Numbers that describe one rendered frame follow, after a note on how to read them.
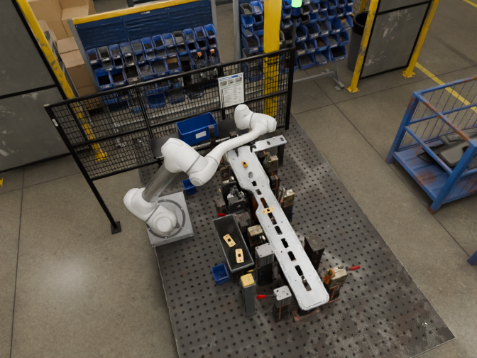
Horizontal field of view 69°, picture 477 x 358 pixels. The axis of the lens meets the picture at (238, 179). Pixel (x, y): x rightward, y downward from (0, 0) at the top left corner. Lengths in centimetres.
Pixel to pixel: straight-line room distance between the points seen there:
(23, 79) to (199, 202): 211
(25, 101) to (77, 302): 202
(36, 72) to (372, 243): 333
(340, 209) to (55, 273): 265
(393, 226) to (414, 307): 132
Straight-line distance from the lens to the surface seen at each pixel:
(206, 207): 285
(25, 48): 384
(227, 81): 287
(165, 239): 267
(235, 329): 239
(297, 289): 217
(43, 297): 374
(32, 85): 403
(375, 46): 511
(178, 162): 196
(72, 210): 416
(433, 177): 414
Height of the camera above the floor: 298
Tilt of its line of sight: 49 degrees down
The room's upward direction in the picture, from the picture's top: 4 degrees counter-clockwise
